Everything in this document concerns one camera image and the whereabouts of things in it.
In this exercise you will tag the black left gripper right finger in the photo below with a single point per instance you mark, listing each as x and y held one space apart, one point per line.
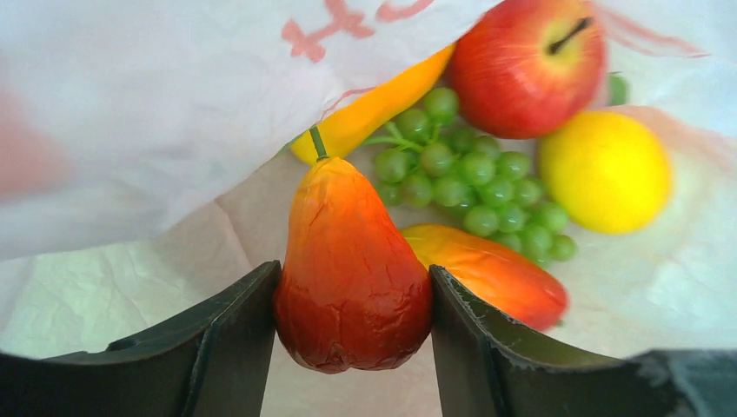
488 364

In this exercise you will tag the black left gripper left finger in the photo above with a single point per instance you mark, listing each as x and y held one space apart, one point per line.
210 360

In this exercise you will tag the red orange fake pear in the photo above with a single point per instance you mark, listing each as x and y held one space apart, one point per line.
352 293

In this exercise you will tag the green fake grapes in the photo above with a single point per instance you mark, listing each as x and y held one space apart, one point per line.
431 157

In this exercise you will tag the pink plastic bag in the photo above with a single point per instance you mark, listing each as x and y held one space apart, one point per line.
144 170

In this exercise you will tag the red fake fruit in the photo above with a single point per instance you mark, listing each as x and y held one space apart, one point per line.
494 273

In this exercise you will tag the orange fake fruit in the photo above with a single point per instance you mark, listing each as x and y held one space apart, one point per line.
609 171

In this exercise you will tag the orange yellow fake mango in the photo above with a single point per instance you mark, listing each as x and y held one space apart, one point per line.
347 128

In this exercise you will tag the red fake apple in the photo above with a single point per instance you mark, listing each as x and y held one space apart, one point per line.
528 66

